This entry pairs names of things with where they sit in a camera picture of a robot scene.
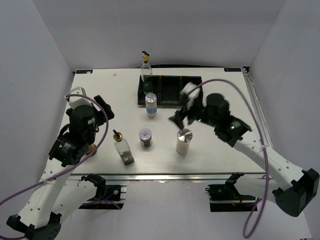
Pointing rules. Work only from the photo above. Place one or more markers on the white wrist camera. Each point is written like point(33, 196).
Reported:
point(76, 101)
point(189, 88)

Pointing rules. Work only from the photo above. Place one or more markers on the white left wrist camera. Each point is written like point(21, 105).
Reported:
point(76, 101)

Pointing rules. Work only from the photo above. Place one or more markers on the blue logo sticker right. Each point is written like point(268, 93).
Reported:
point(231, 69)

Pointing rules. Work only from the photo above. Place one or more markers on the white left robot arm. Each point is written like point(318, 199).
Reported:
point(43, 215)

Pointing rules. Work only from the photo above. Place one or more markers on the glass bottle with brown sauce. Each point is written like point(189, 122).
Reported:
point(123, 148)

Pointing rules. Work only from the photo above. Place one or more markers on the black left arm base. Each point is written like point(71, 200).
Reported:
point(107, 196)

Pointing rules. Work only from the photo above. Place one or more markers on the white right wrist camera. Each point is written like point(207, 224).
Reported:
point(189, 88)

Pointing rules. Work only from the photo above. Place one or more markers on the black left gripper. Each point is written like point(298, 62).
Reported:
point(107, 106)

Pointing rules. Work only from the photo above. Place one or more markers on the red lid dark spice jar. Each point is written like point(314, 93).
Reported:
point(145, 137)

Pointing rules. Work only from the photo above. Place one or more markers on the blue label spice jar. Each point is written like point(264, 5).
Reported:
point(151, 105)

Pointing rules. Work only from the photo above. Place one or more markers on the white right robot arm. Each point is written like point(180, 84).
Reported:
point(290, 187)

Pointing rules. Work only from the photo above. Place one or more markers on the silver lid pink salt jar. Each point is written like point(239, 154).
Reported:
point(183, 140)

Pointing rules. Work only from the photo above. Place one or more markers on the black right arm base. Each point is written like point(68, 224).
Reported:
point(225, 198)

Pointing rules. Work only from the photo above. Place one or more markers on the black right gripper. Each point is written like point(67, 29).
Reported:
point(180, 115)

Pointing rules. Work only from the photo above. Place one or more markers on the black three-compartment organizer tray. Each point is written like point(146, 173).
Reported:
point(167, 89)

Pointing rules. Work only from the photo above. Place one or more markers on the blue logo sticker left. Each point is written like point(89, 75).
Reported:
point(84, 71)

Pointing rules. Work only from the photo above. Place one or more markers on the small brown spice jar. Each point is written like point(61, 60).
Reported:
point(92, 149)

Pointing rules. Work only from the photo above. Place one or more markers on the blue logo sticker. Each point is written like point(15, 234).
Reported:
point(231, 69)
point(84, 71)

